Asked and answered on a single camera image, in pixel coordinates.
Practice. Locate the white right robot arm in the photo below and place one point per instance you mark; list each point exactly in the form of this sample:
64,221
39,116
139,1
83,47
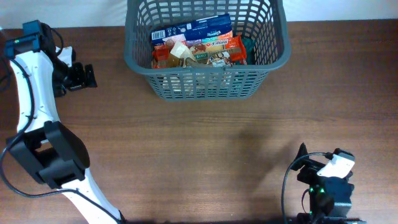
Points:
328,203

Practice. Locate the San Remo spaghetti packet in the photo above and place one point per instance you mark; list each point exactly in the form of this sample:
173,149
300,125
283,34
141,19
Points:
161,53

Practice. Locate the green coffee mix bag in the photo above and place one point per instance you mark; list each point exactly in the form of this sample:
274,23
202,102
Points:
249,46

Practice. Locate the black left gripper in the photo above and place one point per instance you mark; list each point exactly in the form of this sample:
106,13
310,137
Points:
82,79

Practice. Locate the grey plastic basket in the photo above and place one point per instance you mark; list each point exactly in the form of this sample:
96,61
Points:
264,22

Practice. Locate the brown pastry snack bag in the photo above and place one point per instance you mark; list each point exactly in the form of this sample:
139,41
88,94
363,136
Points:
199,56

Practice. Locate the blue pasta packet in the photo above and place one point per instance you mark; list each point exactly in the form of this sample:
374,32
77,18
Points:
208,28

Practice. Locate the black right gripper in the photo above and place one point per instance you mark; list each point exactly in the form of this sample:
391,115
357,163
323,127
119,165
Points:
311,169

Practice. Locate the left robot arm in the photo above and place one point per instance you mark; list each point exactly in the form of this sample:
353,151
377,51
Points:
47,150

